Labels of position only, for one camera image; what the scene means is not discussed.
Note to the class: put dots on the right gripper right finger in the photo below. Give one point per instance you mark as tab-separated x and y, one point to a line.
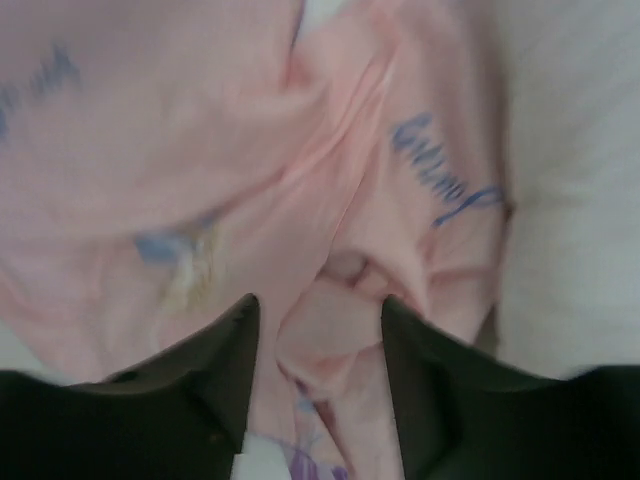
459	414

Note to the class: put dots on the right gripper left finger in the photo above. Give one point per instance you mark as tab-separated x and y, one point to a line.
181	414

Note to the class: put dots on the pink purple pillowcase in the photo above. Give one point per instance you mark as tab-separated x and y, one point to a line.
161	159

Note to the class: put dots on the white pillow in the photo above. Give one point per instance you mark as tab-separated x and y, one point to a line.
553	248

